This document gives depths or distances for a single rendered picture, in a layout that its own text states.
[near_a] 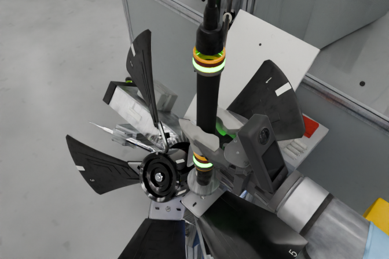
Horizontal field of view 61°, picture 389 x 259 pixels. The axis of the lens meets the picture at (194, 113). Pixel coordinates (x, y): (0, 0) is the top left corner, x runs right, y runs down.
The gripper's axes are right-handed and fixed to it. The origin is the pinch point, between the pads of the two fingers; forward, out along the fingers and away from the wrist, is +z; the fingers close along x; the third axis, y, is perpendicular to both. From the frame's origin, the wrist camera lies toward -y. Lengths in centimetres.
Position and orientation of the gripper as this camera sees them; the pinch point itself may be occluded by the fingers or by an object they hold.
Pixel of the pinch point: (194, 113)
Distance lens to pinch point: 57.1
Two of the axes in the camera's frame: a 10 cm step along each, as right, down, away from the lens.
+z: -7.2, -5.5, 4.3
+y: -0.1, 6.3, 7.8
